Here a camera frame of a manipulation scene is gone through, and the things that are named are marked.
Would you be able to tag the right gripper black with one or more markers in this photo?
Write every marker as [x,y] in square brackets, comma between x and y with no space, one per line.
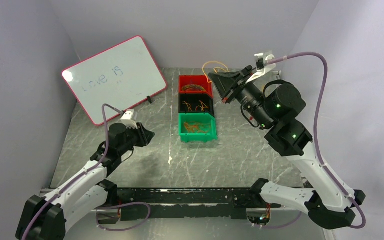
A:
[229,85]

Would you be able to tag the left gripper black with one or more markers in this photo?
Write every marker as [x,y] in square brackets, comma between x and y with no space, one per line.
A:
[144,136]

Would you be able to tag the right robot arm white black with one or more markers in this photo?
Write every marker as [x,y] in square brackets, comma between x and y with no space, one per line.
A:
[329,202]

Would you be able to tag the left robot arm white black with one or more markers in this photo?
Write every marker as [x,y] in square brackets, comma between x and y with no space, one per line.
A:
[79,185]

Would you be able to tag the black plastic bin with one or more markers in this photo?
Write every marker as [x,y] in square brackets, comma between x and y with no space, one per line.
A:
[195,103]

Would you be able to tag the red plastic bin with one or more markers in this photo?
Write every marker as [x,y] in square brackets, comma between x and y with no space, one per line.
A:
[194,84]

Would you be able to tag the green plastic bin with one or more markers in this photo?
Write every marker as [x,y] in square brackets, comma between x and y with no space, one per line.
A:
[197,127]

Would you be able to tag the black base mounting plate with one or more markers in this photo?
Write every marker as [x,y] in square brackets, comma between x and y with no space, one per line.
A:
[179,203]

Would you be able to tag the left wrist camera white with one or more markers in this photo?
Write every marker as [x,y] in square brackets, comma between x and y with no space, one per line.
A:
[129,119]

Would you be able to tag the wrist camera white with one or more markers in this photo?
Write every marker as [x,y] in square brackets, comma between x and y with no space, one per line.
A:
[129,119]
[262,65]

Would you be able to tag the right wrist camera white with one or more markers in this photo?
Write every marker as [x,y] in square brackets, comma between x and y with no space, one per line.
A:
[262,65]

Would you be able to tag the whiteboard with pink frame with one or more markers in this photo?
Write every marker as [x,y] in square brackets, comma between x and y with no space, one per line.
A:
[122,76]

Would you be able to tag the aluminium rail frame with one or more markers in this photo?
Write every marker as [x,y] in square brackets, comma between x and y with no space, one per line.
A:
[259,219]

